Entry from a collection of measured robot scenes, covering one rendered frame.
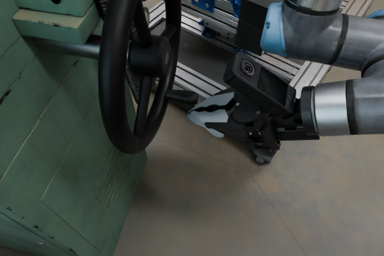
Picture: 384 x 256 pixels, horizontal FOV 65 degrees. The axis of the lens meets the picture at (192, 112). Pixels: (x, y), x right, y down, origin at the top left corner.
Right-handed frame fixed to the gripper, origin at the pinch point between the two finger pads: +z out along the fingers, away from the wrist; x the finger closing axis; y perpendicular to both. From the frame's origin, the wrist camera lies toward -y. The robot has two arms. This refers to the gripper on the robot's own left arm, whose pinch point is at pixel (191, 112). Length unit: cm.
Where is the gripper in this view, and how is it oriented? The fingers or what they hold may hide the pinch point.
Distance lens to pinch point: 52.6
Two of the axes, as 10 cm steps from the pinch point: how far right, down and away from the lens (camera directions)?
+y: 4.7, 6.0, 6.5
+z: -8.4, 0.8, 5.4
